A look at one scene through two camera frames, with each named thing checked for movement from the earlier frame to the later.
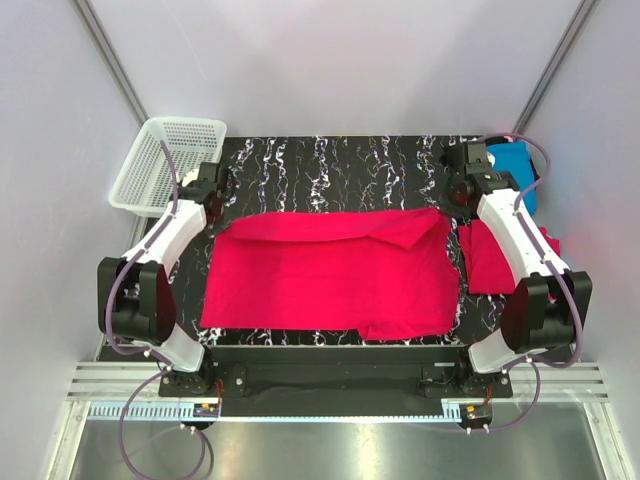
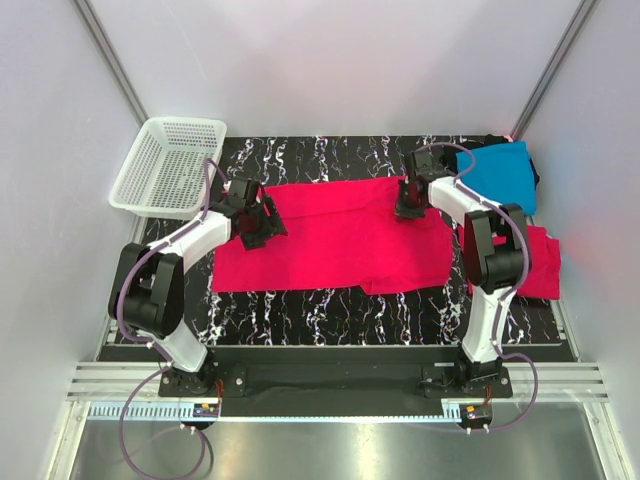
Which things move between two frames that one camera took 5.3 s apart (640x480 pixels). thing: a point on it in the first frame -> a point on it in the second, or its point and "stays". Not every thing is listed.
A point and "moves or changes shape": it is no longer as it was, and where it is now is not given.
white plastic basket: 146,184 stays
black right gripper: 452,201 -> 409,206
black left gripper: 220,201 -> 261,226
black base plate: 335,381 stays
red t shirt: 384,273 moves or changes shape
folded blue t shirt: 515,158 stays
